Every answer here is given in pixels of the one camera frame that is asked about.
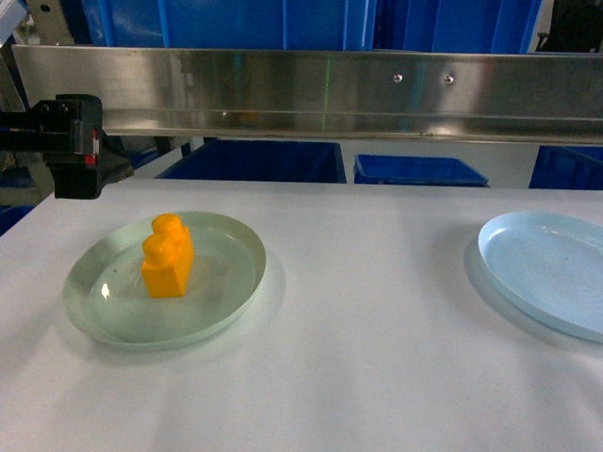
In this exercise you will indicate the pale blue plastic plate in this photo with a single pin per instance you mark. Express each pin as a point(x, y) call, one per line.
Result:
point(549, 266)

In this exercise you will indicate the blue bin below far right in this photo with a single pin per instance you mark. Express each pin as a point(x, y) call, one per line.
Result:
point(563, 167)

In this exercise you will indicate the blue bin below centre-right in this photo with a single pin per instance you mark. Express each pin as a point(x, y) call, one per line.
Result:
point(372, 169)

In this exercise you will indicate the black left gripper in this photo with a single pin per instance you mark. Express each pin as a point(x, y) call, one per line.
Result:
point(60, 130)

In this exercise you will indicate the pale green plastic plate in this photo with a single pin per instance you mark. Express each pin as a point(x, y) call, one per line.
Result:
point(105, 297)

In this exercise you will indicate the large blue bin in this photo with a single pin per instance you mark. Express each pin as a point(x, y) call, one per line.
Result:
point(456, 26)
point(286, 25)

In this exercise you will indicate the yellow two-stud toy block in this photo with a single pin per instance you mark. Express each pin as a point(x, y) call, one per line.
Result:
point(168, 257)

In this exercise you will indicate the blue bin below centre-left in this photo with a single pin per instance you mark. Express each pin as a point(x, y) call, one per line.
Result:
point(261, 161)

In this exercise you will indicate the red one-stud toy block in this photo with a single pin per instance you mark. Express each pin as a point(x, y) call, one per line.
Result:
point(91, 156)

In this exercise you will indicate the stainless steel shelf rail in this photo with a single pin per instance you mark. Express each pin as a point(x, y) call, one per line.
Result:
point(550, 99)

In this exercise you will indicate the large blue upper bin right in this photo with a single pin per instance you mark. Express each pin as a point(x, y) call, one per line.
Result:
point(456, 26)

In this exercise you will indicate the large blue upper bin left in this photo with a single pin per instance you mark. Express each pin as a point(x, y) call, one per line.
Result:
point(286, 25)

